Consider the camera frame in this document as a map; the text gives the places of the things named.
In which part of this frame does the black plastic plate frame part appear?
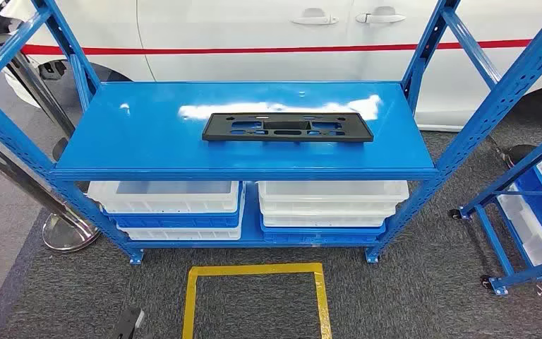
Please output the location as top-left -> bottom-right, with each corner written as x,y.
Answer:
201,112 -> 375,143

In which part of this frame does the blue metal shelf rack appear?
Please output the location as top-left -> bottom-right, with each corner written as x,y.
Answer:
0,0 -> 542,266

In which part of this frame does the blue wheeled shelf rack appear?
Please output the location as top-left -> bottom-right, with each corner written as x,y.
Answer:
448,121 -> 542,297

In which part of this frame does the red barrier belt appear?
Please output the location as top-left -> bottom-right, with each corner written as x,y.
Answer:
20,39 -> 532,56

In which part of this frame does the white car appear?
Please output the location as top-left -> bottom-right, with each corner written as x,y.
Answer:
0,0 -> 542,133

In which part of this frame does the dark round base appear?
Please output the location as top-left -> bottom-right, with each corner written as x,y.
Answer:
507,143 -> 538,170

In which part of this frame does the black robot bracket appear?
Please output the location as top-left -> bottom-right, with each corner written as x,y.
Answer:
112,306 -> 147,339

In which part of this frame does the chrome stanchion post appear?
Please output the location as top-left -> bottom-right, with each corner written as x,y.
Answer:
0,18 -> 76,162
0,130 -> 102,254

